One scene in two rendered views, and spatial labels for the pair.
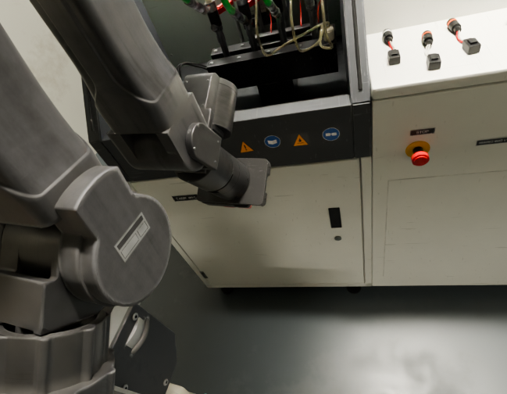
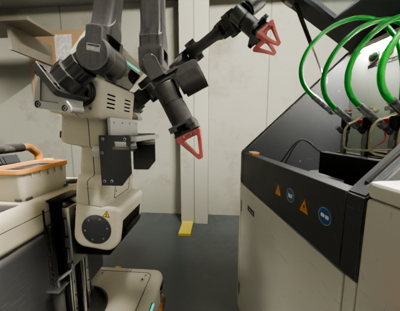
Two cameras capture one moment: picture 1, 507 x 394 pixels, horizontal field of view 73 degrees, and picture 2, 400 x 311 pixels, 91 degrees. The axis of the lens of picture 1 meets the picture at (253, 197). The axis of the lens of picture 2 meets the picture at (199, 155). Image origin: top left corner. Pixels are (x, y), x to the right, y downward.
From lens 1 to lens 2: 58 cm
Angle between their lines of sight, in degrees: 65
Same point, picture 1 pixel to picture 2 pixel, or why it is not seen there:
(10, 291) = not seen: hidden behind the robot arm
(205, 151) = (148, 66)
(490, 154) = not seen: outside the picture
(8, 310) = not seen: hidden behind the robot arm
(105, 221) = (89, 34)
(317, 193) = (302, 283)
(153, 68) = (150, 26)
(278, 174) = (286, 232)
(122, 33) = (146, 12)
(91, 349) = (70, 64)
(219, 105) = (186, 72)
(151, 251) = (95, 58)
